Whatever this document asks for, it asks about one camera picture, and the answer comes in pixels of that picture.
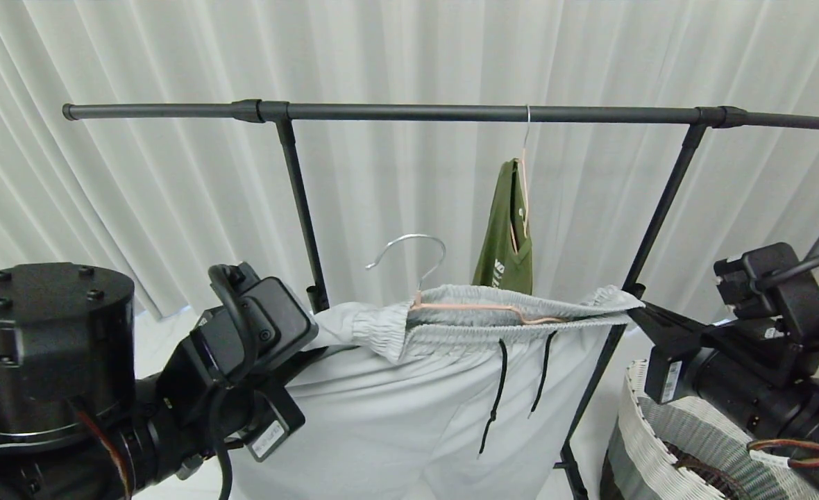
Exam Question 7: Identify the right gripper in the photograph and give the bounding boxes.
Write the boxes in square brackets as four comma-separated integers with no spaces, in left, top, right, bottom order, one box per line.
[644,344,813,445]

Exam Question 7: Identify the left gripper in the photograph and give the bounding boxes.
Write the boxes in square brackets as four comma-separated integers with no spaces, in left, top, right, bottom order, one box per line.
[132,346,327,487]

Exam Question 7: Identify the pale grey shorts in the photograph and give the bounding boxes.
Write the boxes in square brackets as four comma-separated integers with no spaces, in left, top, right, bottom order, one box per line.
[229,283,646,500]

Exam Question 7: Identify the pink clothes hanger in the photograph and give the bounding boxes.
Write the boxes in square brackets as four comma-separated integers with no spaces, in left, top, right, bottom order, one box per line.
[510,106,532,254]
[366,234,571,326]

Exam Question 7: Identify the green shirt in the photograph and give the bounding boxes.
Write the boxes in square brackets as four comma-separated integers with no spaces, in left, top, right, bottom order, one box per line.
[472,158,534,296]

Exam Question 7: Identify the white laundry basket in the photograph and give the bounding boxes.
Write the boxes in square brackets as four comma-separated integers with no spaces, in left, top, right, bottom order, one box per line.
[600,360,819,500]

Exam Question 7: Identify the black clothes rack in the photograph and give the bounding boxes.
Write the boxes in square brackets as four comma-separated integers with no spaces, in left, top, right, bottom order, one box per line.
[62,99,819,500]

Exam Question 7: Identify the white curtain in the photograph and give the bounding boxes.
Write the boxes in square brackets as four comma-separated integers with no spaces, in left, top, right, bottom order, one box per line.
[0,0,819,327]

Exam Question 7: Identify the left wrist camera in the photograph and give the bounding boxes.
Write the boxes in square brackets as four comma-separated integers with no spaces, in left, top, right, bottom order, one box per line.
[156,262,320,417]

